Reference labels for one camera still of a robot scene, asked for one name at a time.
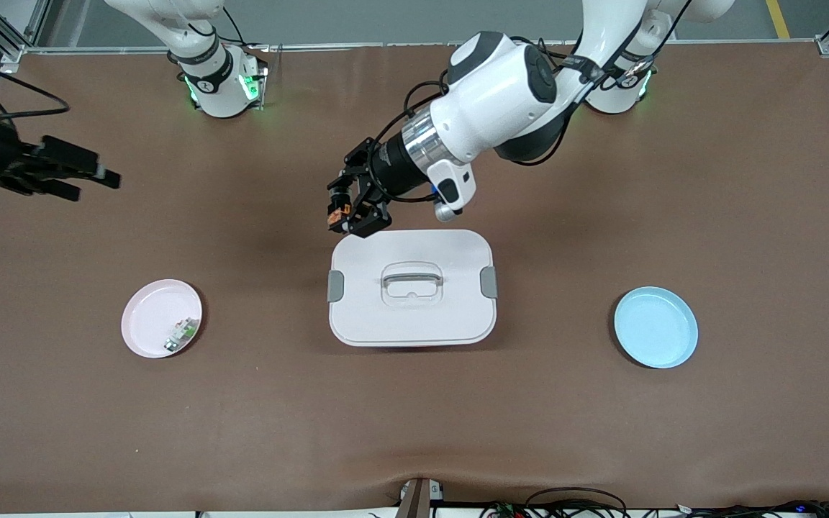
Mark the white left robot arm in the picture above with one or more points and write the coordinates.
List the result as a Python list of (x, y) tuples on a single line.
[(494, 93)]

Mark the black orange switch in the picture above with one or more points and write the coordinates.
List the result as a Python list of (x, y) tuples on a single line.
[(337, 216)]

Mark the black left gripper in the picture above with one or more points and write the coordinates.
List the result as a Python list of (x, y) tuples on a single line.
[(388, 171)]

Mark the light blue round plate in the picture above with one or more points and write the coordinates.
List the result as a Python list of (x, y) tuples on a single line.
[(655, 327)]

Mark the white lidded storage box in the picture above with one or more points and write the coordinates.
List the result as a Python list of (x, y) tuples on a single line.
[(414, 324)]

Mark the grey box latch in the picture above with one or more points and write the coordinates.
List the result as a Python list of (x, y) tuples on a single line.
[(488, 282), (335, 286)]

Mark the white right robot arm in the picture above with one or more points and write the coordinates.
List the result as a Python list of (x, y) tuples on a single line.
[(220, 79)]

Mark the pale pink round plate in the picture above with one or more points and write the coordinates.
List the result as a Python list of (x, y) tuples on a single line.
[(148, 316)]

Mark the white green circuit breaker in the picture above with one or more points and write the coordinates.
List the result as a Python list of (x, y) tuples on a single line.
[(180, 334)]

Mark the brown camera mount post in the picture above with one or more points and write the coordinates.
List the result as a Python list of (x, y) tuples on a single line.
[(414, 500)]

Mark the metal table edge rail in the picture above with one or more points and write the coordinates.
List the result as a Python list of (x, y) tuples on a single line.
[(357, 45)]

